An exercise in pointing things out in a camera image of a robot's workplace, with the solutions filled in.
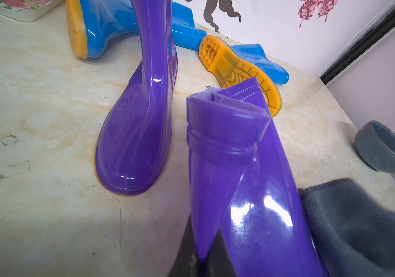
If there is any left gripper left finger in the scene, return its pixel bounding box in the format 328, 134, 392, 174
167, 216, 200, 277

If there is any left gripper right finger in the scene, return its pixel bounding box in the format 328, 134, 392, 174
206, 229, 238, 277

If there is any purple boot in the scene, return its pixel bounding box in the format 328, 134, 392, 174
95, 1, 178, 196
187, 78, 327, 277

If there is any grey cloth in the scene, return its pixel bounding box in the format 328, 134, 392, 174
299, 178, 395, 277

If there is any blue boot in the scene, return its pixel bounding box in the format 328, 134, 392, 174
199, 35, 289, 116
66, 0, 207, 59

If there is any grey-blue bowl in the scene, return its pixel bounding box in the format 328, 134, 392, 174
354, 120, 395, 174

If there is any floral square tray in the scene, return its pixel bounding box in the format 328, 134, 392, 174
0, 0, 64, 23

